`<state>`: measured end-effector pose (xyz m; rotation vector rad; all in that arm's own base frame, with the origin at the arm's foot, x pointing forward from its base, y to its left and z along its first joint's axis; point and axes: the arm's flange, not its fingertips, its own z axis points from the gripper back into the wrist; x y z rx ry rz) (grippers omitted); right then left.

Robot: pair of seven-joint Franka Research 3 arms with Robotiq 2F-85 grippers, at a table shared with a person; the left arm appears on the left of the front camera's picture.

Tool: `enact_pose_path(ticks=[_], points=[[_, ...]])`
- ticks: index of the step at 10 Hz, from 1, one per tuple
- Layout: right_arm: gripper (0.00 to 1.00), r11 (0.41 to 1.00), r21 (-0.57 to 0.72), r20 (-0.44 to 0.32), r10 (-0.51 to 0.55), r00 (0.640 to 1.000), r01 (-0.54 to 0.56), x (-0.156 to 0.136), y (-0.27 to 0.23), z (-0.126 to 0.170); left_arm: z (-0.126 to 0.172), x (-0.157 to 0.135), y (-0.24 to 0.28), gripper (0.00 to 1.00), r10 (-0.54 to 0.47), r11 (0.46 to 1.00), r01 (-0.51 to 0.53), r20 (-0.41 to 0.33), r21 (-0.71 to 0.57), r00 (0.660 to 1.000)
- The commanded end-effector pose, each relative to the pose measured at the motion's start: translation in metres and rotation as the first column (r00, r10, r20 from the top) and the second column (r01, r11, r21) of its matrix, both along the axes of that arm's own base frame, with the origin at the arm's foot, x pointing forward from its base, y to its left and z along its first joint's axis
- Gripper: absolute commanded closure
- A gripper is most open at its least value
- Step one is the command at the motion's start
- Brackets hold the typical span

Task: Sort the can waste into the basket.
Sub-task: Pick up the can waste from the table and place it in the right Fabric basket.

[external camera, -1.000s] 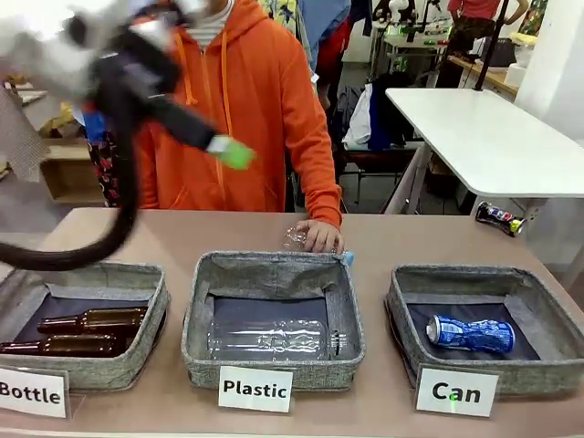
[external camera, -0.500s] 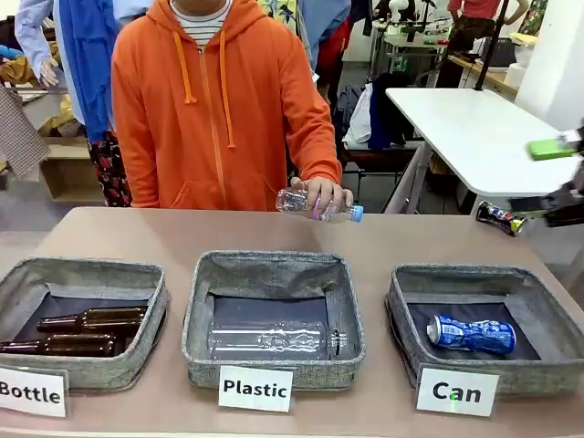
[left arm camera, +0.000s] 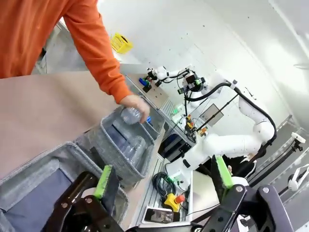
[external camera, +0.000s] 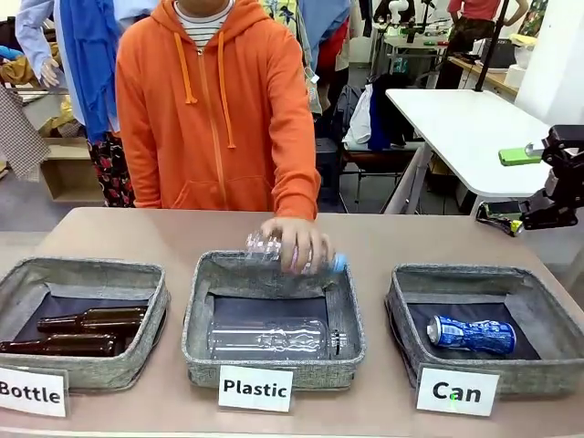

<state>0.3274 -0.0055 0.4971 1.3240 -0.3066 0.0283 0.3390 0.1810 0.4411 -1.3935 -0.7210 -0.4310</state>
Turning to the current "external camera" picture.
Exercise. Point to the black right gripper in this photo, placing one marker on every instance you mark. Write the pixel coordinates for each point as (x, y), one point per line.
(559, 182)

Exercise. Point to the crushed blue drink can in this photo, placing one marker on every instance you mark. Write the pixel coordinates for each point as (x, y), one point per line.
(472, 334)

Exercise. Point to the crushed pink label plastic bottle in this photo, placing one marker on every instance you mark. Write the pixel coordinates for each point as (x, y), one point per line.
(264, 248)

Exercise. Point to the clear plastic bottle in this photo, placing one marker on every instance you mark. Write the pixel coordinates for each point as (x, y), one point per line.
(269, 340)

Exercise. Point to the brown glass bottle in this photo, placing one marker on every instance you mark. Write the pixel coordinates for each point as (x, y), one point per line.
(96, 319)
(59, 345)

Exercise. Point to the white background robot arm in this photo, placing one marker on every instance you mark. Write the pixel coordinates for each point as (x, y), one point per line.
(397, 7)

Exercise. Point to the grey fabric can basket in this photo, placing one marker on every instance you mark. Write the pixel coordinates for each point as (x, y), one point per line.
(456, 283)

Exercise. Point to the white Can sign card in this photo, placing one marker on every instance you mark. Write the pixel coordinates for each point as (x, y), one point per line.
(456, 391)

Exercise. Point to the grey fabric plastic basket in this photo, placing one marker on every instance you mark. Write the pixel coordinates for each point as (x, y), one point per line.
(274, 374)

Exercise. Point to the grey fabric bottle basket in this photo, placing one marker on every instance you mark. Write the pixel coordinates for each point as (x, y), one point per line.
(91, 369)

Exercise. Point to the person's left hand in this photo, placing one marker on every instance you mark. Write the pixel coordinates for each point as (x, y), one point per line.
(296, 239)

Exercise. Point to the white background table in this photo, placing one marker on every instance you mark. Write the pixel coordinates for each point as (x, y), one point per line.
(456, 123)

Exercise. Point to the black box on desk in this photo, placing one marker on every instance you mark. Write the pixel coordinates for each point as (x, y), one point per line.
(501, 54)

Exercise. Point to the black stand pole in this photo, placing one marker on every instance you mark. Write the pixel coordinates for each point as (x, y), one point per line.
(492, 45)

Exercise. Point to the person in red shirt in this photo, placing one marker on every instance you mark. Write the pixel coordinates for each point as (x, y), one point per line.
(470, 32)

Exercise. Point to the white plastic bag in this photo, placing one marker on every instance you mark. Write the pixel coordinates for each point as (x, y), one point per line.
(361, 121)

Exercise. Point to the black plastic stool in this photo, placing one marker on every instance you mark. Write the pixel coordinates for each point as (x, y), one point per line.
(327, 159)

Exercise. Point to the person in orange hoodie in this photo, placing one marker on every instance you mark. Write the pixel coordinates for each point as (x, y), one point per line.
(210, 128)

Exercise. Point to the white Plastic sign card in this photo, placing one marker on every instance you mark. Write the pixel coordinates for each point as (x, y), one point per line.
(255, 388)

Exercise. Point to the red floral trousers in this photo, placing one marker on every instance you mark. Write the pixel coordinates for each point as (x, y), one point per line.
(111, 169)

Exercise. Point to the blue hanging garment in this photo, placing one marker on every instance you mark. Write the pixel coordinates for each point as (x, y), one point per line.
(89, 64)

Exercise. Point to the cardboard box shelf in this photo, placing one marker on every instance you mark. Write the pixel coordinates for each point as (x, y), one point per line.
(68, 175)

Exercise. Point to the checkered brown cloth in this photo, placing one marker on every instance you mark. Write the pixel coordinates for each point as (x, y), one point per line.
(20, 137)

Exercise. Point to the mannequin in light blue shirt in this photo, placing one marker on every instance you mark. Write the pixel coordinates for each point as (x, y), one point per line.
(36, 36)

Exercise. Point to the white Bottle sign card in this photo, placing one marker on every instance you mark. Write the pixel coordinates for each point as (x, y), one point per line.
(32, 392)

